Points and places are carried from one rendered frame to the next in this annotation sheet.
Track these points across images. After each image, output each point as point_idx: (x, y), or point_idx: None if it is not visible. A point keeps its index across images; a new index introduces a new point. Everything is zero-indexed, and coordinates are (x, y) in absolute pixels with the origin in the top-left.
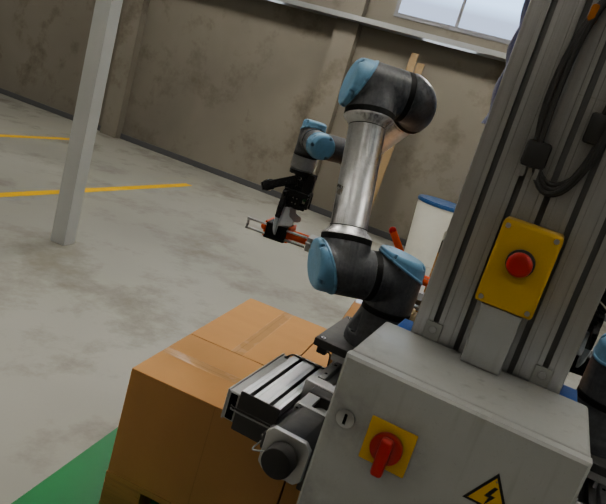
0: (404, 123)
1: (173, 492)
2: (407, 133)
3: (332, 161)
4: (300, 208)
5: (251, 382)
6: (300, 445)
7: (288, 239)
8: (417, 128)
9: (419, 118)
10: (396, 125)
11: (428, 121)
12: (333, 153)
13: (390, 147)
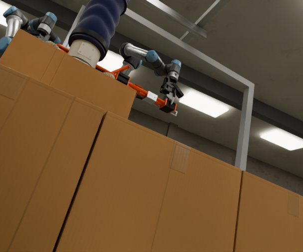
0: (123, 56)
1: None
2: (125, 54)
3: (156, 70)
4: (161, 92)
5: None
6: None
7: (160, 106)
8: (122, 52)
9: (120, 53)
10: (129, 55)
11: (120, 49)
12: (154, 69)
13: (135, 55)
